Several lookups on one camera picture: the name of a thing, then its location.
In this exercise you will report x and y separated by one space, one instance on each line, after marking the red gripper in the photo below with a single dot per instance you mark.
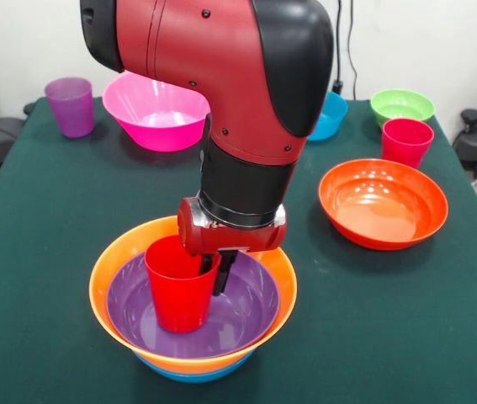
229 240

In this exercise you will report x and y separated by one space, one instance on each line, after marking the red cup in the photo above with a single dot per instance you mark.
179 299

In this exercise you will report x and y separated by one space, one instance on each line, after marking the purple bowl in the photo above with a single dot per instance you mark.
238 311

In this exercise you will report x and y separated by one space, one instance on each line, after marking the orange bowl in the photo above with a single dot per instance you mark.
107 269

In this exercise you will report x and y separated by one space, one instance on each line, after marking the large blue bowl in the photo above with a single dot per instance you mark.
196 377

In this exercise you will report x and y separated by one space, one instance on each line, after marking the pink bowl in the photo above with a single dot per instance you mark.
154 122

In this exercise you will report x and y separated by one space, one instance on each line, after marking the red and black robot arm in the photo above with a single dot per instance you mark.
229 76

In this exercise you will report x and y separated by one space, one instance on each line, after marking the red-orange bowl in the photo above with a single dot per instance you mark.
381 202

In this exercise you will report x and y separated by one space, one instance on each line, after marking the dark green tablecloth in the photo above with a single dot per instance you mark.
53 189

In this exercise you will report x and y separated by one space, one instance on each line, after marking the small blue bowl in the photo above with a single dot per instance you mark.
330 120

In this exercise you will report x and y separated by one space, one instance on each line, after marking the purple cup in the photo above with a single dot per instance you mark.
70 105

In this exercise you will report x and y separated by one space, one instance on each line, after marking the crimson cup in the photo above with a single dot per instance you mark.
406 143

